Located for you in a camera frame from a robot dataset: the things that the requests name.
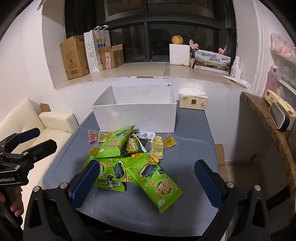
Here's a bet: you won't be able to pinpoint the flat pale cardboard sheet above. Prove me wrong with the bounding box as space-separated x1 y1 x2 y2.
118 62 167 78

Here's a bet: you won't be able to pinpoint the red jelly cup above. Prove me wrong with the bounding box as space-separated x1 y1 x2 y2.
88 130 99 143

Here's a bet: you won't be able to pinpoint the yellow jelly cup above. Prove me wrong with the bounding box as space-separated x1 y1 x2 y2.
97 130 114 143
163 134 176 149
89 145 103 160

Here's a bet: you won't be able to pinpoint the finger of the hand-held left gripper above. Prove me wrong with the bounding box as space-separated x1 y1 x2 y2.
23 139 57 168
0 127 41 153

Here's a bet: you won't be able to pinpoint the wooden side counter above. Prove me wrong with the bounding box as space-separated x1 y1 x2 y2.
239 91 296 209

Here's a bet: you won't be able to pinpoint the rolled white paper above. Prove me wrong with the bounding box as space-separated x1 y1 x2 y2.
222 75 250 88

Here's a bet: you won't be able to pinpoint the printed landscape gift box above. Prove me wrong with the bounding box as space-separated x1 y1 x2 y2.
193 50 232 76

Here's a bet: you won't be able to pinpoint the pale clear jelly cup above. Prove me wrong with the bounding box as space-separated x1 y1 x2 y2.
149 136 165 160

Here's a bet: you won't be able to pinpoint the white plastic bottle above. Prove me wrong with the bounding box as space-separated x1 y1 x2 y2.
230 56 242 79

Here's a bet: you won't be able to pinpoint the large brown cardboard box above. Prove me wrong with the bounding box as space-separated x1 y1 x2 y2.
60 35 90 80

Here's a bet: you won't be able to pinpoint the yellow tissue pack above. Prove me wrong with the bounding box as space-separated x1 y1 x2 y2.
179 88 208 110

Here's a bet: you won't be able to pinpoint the dotted white paper bag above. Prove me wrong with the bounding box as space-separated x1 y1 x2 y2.
83 25 111 74

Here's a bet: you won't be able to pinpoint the cream leather sofa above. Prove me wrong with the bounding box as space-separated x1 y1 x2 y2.
0 97 80 186

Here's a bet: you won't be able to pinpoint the white foam box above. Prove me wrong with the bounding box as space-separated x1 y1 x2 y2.
169 44 191 66

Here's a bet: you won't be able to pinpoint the pink bottle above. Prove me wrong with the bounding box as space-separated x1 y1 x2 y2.
266 66 279 95

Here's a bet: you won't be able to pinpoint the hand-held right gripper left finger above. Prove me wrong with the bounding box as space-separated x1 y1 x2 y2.
23 159 101 241

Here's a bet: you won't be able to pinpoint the small dark green snack packet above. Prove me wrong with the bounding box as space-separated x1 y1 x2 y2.
121 133 147 154

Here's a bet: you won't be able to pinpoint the green seaweed snack packet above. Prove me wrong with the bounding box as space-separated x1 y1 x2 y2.
97 125 137 159
83 156 130 192
122 154 183 214

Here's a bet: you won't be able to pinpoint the yellow carton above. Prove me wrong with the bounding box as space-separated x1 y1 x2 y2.
263 89 296 130

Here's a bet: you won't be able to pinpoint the grey blue tablecloth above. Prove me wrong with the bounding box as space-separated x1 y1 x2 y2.
43 100 229 232

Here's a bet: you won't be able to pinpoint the black window frame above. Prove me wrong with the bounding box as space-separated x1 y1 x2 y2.
65 0 237 63

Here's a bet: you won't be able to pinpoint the white device with grey screen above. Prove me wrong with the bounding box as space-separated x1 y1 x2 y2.
268 102 290 132

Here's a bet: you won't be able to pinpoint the clear brown snack packet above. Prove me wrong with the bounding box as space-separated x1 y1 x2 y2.
136 131 156 152

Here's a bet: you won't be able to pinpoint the white cardboard box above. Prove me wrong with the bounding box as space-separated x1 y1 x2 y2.
92 82 178 133

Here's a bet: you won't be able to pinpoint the pink floral box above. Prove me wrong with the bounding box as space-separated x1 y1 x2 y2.
270 32 296 58

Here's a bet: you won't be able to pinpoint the person's left hand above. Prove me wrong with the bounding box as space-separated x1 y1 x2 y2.
0 186 25 217

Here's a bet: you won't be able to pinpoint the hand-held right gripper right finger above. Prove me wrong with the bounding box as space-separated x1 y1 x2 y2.
194 159 271 241

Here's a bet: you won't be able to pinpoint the small open cardboard box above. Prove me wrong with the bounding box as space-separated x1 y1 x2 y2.
98 44 125 70

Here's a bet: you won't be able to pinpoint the white shelf rack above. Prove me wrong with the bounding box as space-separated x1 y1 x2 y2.
264 46 296 109

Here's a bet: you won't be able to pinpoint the folded cardboard pieces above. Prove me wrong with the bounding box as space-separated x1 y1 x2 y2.
215 144 229 183

